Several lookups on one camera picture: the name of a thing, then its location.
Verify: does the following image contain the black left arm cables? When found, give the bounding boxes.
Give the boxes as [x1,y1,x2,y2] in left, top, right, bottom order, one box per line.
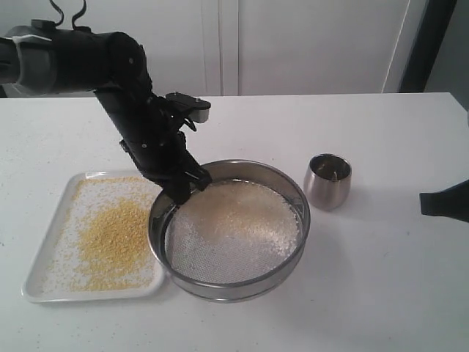
[47,0,91,32]

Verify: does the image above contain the round stainless steel sieve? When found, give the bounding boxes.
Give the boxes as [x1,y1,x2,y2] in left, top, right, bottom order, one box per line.
[148,160,311,302]

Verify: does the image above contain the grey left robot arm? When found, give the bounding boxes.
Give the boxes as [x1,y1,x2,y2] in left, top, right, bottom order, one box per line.
[1,20,212,205]

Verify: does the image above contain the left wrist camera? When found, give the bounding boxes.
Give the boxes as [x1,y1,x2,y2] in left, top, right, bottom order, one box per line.
[165,92,211,124]

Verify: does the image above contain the pile of yellow grains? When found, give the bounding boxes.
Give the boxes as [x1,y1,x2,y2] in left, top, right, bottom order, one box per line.
[173,181,299,259]

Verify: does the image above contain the dark door frame post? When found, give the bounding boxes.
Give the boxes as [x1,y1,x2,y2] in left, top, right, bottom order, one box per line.
[399,0,457,93]

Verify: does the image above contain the white rectangular plastic tray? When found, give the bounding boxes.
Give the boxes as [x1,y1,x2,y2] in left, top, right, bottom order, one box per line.
[21,169,166,304]

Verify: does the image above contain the yellow fine sieved grains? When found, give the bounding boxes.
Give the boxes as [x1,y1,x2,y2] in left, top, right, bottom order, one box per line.
[40,174,162,294]

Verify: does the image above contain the stainless steel cup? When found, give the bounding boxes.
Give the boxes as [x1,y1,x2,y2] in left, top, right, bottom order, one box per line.
[303,153,352,211]

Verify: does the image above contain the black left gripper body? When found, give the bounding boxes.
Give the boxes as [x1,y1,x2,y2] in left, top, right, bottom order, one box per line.
[94,82,200,185]

